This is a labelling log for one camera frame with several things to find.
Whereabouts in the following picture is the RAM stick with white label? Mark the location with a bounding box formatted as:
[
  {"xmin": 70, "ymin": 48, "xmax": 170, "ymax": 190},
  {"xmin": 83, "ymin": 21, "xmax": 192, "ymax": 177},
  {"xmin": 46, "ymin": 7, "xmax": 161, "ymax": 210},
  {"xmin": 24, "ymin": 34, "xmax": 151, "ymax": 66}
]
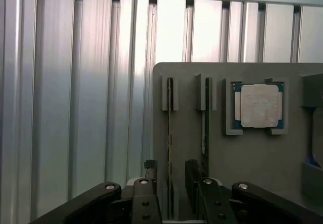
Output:
[{"xmin": 200, "ymin": 78, "xmax": 211, "ymax": 180}]

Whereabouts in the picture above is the silver CPU chip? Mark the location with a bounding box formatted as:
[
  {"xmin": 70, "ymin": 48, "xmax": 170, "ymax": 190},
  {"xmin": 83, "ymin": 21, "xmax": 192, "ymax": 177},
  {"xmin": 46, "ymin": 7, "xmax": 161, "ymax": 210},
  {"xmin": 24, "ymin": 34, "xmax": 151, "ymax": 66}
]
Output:
[{"xmin": 231, "ymin": 82, "xmax": 285, "ymax": 129}]

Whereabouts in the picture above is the grey parts rack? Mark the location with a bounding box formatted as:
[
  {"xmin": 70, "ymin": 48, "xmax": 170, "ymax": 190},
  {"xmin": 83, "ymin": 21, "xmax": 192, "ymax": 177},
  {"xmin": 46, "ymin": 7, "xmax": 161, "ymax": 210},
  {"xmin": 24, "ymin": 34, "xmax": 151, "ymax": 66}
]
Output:
[{"xmin": 126, "ymin": 62, "xmax": 323, "ymax": 224}]

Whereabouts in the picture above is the RAM stick with gold contacts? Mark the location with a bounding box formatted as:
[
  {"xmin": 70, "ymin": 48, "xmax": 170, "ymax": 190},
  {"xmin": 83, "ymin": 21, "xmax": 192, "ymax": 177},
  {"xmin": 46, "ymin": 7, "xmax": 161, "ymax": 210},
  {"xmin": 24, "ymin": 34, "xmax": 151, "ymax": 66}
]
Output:
[{"xmin": 167, "ymin": 78, "xmax": 177, "ymax": 221}]

